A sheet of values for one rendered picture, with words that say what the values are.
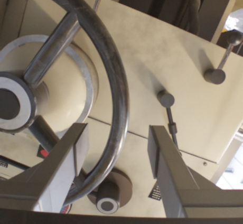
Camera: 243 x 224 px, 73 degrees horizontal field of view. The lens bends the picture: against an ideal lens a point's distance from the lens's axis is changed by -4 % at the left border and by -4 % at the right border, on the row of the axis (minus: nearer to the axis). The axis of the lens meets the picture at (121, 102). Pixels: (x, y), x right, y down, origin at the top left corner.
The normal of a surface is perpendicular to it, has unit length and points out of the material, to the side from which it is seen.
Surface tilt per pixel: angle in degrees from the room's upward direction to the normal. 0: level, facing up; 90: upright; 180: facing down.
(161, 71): 90
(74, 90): 103
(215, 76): 90
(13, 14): 90
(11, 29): 90
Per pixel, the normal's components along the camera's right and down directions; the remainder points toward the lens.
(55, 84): 0.10, 0.20
